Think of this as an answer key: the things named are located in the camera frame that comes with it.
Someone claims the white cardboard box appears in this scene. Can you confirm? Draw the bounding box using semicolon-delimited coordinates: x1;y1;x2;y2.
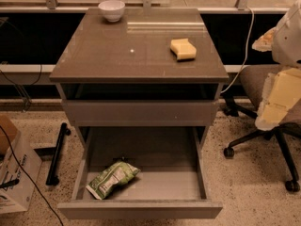
0;115;41;214

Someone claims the black metal bar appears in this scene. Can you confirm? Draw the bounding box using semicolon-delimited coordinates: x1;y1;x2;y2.
46;122;71;186

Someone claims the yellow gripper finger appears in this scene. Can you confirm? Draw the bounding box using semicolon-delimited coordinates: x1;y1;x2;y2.
255;68;301;131
252;27;276;52

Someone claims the green jalapeno chip bag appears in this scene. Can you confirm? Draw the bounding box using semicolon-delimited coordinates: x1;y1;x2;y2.
86;161;140;200

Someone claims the white ceramic bowl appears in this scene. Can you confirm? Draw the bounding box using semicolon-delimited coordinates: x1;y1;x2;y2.
98;0;125;23

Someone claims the yellow sponge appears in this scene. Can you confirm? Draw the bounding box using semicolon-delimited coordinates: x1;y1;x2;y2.
170;39;197;60

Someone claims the black wall cable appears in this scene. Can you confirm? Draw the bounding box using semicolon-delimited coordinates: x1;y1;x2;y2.
0;63;43;111

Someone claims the brown office chair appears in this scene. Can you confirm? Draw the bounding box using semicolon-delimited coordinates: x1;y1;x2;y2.
222;64;301;192

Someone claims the closed grey top drawer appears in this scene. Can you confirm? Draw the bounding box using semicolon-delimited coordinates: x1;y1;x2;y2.
62;100;218;126

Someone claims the black cable on floor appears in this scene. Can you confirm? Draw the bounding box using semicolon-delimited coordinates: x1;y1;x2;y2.
0;124;65;226

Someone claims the open grey middle drawer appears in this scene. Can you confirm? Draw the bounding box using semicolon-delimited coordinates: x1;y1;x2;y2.
56;126;224;220

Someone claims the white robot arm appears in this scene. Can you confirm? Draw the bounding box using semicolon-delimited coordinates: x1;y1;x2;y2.
252;0;301;131

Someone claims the white cable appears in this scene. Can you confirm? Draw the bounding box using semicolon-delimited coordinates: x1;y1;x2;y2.
220;7;255;95

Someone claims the grey drawer cabinet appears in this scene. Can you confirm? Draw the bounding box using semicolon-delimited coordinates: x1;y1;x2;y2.
50;8;228;149

